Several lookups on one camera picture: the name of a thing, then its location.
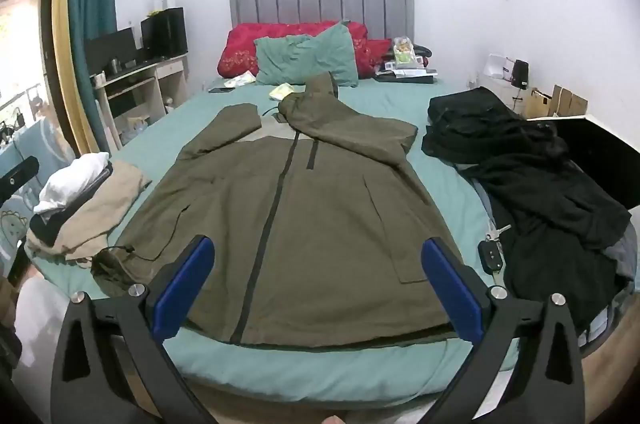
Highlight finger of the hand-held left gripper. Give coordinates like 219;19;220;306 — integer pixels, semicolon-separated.
0;156;40;205

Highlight grey garment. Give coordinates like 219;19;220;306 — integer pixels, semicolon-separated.
602;231;640;282

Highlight blue printed blanket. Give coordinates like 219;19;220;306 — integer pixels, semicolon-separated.
0;119;76;285

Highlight black garment under white garment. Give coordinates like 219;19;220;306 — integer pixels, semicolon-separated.
30;166;116;247

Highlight white paper bag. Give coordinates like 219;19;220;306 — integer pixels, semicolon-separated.
482;54;516;79

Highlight black jacket pile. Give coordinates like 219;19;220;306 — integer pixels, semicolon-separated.
460;124;633;330

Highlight red pillow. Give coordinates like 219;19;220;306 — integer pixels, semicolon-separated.
216;21;393;79

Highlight light wooden desk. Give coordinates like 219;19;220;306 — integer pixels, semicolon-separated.
91;54;190;149

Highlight teal curtain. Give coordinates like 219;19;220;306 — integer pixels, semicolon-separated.
67;0;123;155

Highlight cardboard boxes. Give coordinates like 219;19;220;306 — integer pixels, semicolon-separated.
522;84;588;119

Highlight bed with teal sheet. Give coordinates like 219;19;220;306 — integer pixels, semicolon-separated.
37;71;631;405

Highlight black panel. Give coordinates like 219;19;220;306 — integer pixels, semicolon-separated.
527;114;640;211

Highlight black monitor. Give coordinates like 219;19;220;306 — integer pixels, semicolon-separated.
84;28;138;77

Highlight black computer tower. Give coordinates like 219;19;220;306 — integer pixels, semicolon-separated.
141;7;189;59

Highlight olive green hooded jacket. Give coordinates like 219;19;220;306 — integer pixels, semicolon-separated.
91;71;468;350

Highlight beige garment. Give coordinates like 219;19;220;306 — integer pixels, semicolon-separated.
25;161;152;262

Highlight black car key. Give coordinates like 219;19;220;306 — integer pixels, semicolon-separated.
477;224;513;275

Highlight teal green pillow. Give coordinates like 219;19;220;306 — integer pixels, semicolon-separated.
254;20;359;88

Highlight black bag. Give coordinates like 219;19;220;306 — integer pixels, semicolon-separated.
421;86;557;165

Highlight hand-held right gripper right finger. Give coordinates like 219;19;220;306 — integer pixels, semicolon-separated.
421;236;586;424

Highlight snack pack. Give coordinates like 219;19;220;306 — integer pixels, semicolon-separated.
392;37;423;69

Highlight yellow curtain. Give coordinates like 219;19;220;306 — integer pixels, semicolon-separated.
52;0;101;155

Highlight small black speaker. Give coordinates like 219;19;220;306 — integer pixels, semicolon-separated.
511;60;530;90

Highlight pile of books and papers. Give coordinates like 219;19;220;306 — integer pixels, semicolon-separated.
372;72;438;84

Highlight white and green packet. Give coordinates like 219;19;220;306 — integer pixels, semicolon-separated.
222;72;257;90

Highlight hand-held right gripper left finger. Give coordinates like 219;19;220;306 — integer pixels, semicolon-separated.
50;235;226;424

